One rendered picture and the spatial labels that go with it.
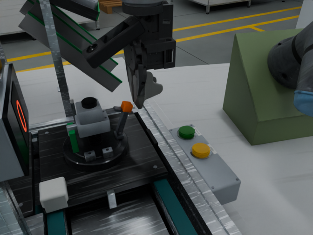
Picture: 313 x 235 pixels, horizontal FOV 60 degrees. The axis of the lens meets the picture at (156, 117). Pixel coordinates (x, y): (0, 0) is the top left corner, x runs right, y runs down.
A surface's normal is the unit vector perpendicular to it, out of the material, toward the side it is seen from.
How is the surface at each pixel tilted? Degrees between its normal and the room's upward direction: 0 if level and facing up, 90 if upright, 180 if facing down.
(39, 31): 90
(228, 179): 0
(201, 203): 0
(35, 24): 90
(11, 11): 90
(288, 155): 0
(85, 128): 90
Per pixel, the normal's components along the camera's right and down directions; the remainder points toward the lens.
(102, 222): 0.00, -0.82
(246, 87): -0.97, 0.13
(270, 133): 0.22, 0.56
